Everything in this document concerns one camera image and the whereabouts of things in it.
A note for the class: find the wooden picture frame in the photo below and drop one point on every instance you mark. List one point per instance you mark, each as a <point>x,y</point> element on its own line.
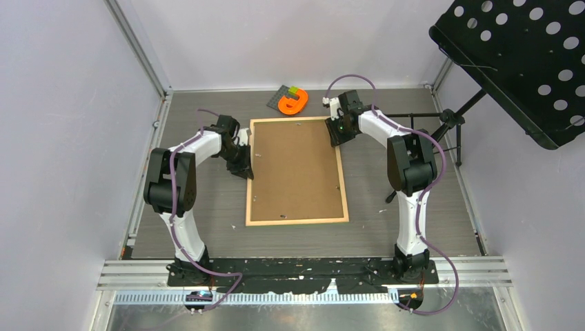
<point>340,192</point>

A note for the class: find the aluminium rail frame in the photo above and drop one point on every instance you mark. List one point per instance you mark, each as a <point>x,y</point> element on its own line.
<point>473,293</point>

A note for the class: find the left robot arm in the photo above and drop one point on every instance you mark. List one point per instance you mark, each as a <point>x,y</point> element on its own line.
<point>171,188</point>

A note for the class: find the grey building baseplate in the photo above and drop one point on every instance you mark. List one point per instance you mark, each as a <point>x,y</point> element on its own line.
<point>273,102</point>

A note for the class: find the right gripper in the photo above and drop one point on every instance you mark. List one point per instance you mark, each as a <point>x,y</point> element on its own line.
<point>336,138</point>

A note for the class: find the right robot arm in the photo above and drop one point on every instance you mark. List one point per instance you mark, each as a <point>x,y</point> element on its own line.
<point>411,171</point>

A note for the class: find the black perforated music stand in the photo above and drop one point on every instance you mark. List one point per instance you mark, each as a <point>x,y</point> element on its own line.
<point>528,56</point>

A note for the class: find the orange plastic horseshoe piece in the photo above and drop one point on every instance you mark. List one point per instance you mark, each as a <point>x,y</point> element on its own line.
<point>291,106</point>

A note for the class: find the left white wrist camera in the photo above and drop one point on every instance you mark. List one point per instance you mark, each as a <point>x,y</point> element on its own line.
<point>243,137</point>

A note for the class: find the brown backing board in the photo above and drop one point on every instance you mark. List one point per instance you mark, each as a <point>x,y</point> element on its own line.
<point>297,169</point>

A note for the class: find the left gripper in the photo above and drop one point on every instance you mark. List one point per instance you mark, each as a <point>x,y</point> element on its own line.
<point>244,169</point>

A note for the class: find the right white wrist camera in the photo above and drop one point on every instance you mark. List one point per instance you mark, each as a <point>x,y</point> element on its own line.
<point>334,106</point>

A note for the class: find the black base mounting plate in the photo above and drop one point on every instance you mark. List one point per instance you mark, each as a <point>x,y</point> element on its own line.
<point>366,275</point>

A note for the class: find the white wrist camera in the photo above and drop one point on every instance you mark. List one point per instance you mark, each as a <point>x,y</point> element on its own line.
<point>334,106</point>
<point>243,137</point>

